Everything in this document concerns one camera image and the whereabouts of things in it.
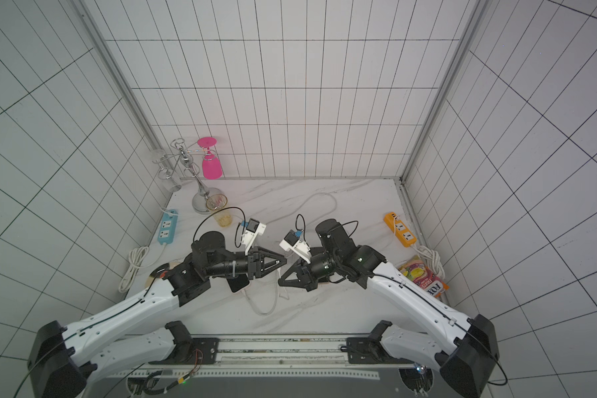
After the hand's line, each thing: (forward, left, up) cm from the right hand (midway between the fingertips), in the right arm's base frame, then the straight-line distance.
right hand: (276, 288), depth 63 cm
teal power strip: (+30, +51, -20) cm, 63 cm away
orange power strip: (+35, -44, -23) cm, 61 cm away
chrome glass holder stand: (+45, +43, -20) cm, 65 cm away
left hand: (+6, 0, +1) cm, 6 cm away
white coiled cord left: (+16, +58, -21) cm, 64 cm away
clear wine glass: (+50, +57, -10) cm, 77 cm away
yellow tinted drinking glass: (+43, +35, -20) cm, 58 cm away
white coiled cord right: (+21, -53, -20) cm, 60 cm away
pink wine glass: (+51, +36, -7) cm, 63 cm away
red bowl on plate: (+10, +45, -20) cm, 50 cm away
